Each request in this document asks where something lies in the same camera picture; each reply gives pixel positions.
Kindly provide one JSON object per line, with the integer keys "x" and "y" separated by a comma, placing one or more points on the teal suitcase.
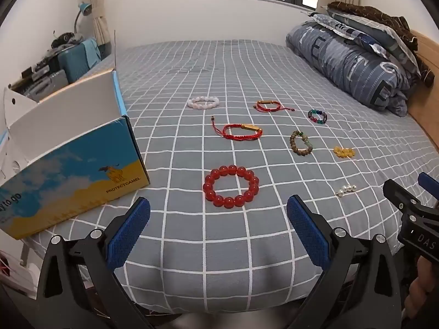
{"x": 73, "y": 65}

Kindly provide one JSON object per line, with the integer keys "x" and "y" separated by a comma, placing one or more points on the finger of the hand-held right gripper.
{"x": 398, "y": 193}
{"x": 429, "y": 184}

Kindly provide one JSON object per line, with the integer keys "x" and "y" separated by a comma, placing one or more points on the blue and yellow cardboard box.
{"x": 68, "y": 164}

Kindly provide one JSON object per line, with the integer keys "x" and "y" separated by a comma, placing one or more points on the wooden headboard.
{"x": 428, "y": 109}

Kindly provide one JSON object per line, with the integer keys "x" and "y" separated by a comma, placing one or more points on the dark bag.
{"x": 65, "y": 38}

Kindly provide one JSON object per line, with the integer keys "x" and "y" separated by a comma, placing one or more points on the blue desk lamp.
{"x": 85, "y": 8}

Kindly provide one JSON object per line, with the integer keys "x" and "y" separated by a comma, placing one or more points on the folded blue grey duvet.
{"x": 343, "y": 61}

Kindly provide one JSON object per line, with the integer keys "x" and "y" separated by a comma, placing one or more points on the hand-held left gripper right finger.
{"x": 308, "y": 236}

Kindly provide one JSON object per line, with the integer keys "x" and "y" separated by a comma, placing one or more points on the blue grey patterned pillow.
{"x": 343, "y": 29}
{"x": 394, "y": 44}

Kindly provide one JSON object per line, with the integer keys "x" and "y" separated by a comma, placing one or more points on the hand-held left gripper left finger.
{"x": 128, "y": 233}

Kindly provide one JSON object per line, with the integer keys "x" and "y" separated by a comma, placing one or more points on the grey checked bed sheet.
{"x": 205, "y": 246}

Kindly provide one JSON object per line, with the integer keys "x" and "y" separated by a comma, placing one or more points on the person's right hand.
{"x": 423, "y": 284}

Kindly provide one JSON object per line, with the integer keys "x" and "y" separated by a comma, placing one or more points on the grey suitcase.
{"x": 51, "y": 82}

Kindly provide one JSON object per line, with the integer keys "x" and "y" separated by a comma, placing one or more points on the light blue cloth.
{"x": 91, "y": 51}

